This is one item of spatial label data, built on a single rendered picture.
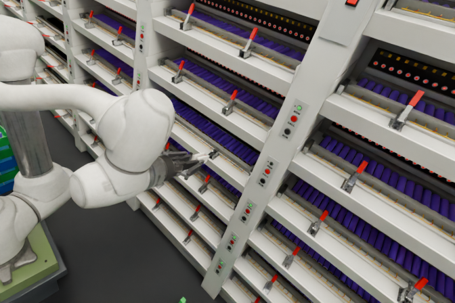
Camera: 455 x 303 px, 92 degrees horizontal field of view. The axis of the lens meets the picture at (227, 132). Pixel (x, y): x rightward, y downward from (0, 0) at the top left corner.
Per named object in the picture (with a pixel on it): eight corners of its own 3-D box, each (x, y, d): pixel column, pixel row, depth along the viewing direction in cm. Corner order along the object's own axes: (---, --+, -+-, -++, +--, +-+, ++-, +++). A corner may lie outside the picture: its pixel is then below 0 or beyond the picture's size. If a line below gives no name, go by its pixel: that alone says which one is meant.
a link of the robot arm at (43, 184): (11, 218, 91) (60, 184, 110) (43, 230, 88) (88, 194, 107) (-82, 5, 55) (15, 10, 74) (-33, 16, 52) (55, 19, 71)
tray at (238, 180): (242, 194, 82) (247, 179, 76) (144, 116, 107) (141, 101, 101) (271, 164, 94) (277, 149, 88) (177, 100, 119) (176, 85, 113)
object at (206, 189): (228, 226, 93) (232, 210, 83) (141, 149, 117) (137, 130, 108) (255, 195, 105) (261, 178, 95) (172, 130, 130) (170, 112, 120)
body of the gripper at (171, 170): (143, 172, 66) (166, 166, 74) (161, 189, 62) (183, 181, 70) (151, 151, 63) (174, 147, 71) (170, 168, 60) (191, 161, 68)
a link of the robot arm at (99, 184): (141, 203, 58) (164, 168, 53) (77, 228, 44) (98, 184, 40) (120, 173, 62) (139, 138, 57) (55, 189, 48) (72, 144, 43)
